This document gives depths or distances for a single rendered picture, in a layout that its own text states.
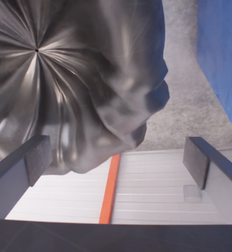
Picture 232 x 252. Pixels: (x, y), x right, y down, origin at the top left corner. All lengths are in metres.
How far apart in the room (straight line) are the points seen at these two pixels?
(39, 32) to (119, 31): 0.22
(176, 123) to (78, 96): 0.85
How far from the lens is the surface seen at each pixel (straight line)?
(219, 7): 0.64
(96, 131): 0.33
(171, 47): 0.92
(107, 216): 1.06
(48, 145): 0.16
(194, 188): 1.08
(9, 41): 0.45
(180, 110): 1.09
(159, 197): 1.10
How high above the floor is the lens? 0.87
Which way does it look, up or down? 48 degrees down
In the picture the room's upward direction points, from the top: 168 degrees counter-clockwise
